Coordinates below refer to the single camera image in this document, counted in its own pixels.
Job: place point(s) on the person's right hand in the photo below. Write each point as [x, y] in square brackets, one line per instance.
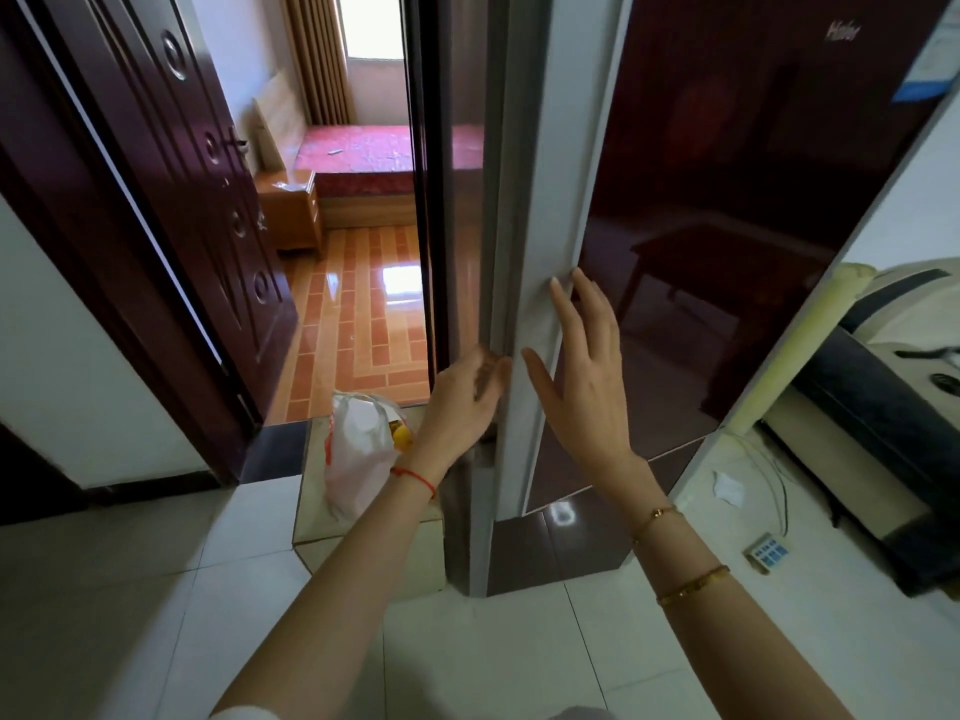
[592, 397]

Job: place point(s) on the person's left hand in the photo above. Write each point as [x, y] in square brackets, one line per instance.
[461, 408]

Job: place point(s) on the white red-printed plastic bag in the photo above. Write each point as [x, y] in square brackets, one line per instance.
[360, 457]

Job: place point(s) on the dark red refrigerator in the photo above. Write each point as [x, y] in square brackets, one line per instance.
[712, 179]

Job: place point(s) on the person's right forearm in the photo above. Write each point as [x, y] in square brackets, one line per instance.
[712, 629]

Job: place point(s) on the person's left forearm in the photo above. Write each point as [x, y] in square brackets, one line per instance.
[345, 592]

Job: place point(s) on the white paper scrap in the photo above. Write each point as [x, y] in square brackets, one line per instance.
[729, 488]

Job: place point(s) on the beige small cabinet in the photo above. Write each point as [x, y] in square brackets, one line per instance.
[315, 517]

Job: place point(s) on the cream foam board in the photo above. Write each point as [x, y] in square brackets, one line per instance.
[810, 337]

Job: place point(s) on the white power strip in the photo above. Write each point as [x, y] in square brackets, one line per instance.
[766, 553]

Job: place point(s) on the wooden bedside cabinet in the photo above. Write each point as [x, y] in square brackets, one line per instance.
[289, 217]

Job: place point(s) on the red covered bed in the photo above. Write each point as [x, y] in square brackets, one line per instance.
[367, 161]

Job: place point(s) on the dark grey sofa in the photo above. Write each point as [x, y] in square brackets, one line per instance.
[862, 419]

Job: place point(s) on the beige round table top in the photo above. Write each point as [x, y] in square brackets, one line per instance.
[911, 314]

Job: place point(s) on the black remote control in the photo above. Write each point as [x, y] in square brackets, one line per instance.
[926, 353]

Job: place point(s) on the wooden headboard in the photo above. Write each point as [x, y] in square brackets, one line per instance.
[277, 123]

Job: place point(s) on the dark wooden door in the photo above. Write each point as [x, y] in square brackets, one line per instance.
[187, 202]

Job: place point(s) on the striped brown curtain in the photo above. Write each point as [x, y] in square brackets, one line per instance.
[319, 59]

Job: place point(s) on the bright window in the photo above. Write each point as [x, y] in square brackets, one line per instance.
[371, 22]

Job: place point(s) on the dark sliding door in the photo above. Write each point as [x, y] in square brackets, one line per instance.
[37, 479]

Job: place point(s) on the blue white door label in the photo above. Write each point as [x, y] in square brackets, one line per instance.
[934, 67]

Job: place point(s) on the dark wooden door frame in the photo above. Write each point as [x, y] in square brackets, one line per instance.
[90, 217]

